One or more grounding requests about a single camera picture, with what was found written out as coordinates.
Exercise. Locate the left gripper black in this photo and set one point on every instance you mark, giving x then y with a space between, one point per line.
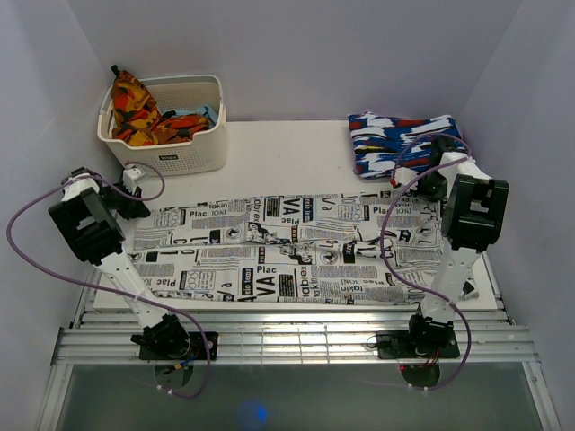
135 209

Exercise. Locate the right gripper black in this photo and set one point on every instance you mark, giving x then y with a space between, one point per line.
434 197

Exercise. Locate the newspaper print trousers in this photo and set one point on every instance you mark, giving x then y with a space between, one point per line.
361 249

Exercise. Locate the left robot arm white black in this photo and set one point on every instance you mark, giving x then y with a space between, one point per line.
85 216

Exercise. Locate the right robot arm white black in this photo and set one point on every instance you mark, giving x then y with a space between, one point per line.
471 221

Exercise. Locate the blue red white folded trousers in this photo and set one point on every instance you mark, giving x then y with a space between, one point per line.
391 141

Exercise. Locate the orange camouflage trousers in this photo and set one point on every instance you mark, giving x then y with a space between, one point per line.
138 120

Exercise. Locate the cream perforated plastic basket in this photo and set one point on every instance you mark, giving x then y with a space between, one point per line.
206 151

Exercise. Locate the light blue garment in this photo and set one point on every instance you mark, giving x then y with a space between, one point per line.
204 111

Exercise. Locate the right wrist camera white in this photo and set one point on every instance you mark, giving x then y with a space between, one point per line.
402 176

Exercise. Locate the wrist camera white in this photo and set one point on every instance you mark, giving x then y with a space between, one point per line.
130 179
402 176

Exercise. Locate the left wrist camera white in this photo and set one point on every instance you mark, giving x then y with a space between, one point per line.
130 179

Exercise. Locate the aluminium rail frame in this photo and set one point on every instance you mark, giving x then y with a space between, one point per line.
298 334

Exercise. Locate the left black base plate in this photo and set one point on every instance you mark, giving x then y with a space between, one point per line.
196 351

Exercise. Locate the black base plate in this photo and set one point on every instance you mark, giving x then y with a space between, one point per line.
196 351
399 344

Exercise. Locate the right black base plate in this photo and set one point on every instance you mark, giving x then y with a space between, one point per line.
399 344

